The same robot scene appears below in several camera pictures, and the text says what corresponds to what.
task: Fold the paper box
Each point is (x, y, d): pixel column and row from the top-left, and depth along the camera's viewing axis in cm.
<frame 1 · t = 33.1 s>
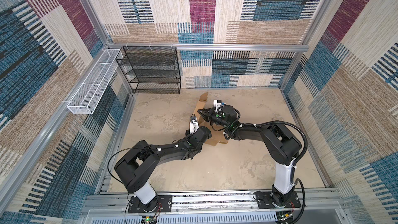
left hand: (198, 127, 90), fingers open
right hand: (196, 112, 87), fingers closed
brown cardboard box: (217, 132, 82), point 16 cm above the table

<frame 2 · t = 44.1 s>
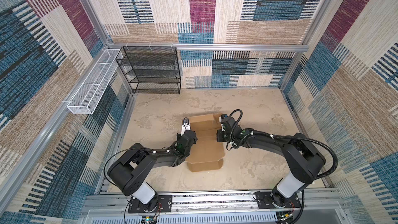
left hand: (190, 127, 91), fingers closed
right hand: (218, 136, 91), fingers closed
brown cardboard box: (207, 153, 93), on the table

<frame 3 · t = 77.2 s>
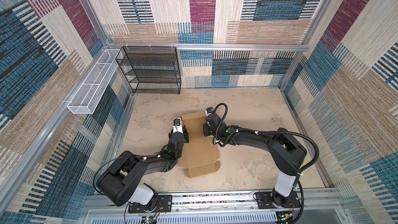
left hand: (182, 124, 88), fingers open
right hand: (206, 126, 92), fingers closed
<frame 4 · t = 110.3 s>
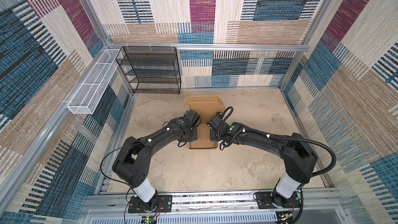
left hand: (192, 135, 89), fingers closed
right hand: (215, 136, 87), fingers closed
brown cardboard box: (206, 107, 81), point 25 cm above the table

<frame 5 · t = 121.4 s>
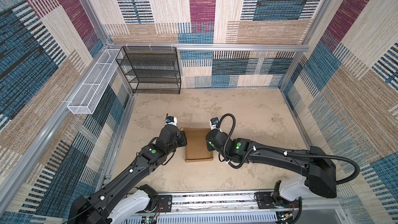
left hand: (187, 132, 79), fingers closed
right hand: (210, 138, 80), fingers closed
brown cardboard box: (196, 149, 90), point 3 cm above the table

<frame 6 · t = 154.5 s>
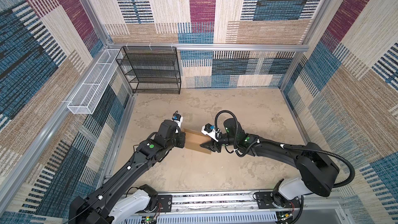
left hand: (183, 131, 78), fingers open
right hand: (203, 141, 80), fingers open
brown cardboard box: (194, 140, 79), point 16 cm above the table

